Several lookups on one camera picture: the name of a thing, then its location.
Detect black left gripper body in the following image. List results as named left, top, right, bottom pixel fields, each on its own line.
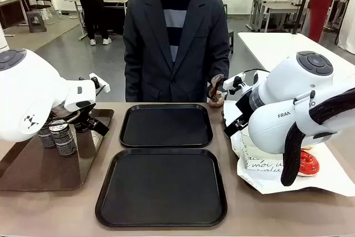
left=70, top=105, right=98, bottom=126

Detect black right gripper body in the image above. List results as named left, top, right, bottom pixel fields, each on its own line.
left=235, top=92, right=253, bottom=119

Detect brown serving tongs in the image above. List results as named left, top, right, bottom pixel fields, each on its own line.
left=206, top=73, right=225, bottom=101

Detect person's left sleeved forearm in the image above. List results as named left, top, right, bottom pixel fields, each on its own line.
left=205, top=51, right=231, bottom=95

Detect person's right sleeved forearm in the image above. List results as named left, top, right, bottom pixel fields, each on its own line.
left=123, top=53, right=144, bottom=102

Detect person's left hand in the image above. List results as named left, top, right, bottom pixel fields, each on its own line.
left=207, top=90, right=227, bottom=108

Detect black Pepsi Zero soda can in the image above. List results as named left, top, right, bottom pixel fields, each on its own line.
left=50, top=119, right=78, bottom=157
left=37, top=124, right=58, bottom=149

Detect white script-printed paper bag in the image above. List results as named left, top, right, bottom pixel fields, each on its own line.
left=237, top=130, right=286, bottom=172

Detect small black stool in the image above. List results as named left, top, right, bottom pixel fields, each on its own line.
left=227, top=29, right=235, bottom=54

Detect large white table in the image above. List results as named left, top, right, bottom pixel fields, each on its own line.
left=237, top=32, right=355, bottom=82

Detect dark square serving tray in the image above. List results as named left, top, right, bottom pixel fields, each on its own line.
left=119, top=103, right=214, bottom=149
left=95, top=148, right=228, bottom=228

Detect red glazed donut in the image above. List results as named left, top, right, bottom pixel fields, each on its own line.
left=296, top=149, right=320, bottom=178

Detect white framed lab desk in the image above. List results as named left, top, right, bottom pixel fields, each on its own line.
left=247, top=0, right=308, bottom=33

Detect person in dark blazer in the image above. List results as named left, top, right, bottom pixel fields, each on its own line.
left=123, top=0, right=231, bottom=103

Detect grey step stool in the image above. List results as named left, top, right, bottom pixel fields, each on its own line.
left=27, top=11, right=48, bottom=33

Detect black tripod stand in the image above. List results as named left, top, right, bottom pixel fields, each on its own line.
left=284, top=0, right=317, bottom=36

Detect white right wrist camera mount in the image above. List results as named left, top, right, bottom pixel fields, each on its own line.
left=222, top=72, right=246, bottom=95

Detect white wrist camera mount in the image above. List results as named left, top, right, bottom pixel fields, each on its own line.
left=222, top=72, right=246, bottom=95
left=88, top=72, right=111, bottom=93

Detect thin black camera cable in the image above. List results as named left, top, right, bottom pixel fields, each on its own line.
left=243, top=68, right=271, bottom=77

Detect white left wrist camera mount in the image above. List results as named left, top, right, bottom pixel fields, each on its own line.
left=88, top=72, right=111, bottom=93

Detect brown handled serving tray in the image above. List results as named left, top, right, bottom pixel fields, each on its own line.
left=0, top=108, right=115, bottom=192

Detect black braided cable sleeve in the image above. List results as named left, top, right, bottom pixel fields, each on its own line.
left=280, top=87, right=355, bottom=187

